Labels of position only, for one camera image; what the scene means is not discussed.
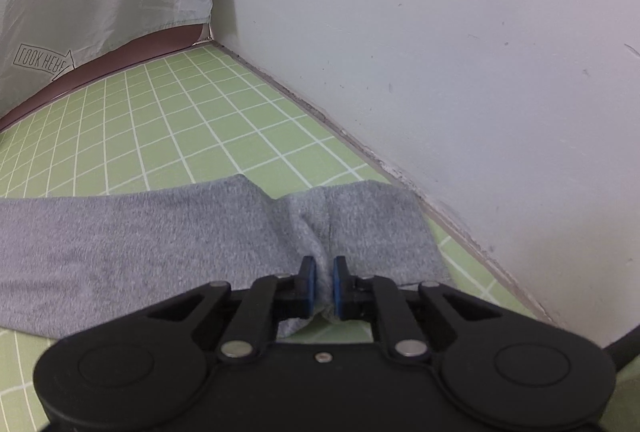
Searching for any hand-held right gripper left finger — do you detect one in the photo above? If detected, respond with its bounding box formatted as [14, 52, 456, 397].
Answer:
[145, 256, 317, 358]

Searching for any brown bed edge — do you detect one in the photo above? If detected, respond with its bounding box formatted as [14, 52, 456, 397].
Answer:
[0, 24, 208, 133]

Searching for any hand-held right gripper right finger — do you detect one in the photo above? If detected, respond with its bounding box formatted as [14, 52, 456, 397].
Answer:
[332, 256, 501, 358]

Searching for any grey zip hoodie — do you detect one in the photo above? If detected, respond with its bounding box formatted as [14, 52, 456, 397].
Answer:
[0, 174, 453, 343]

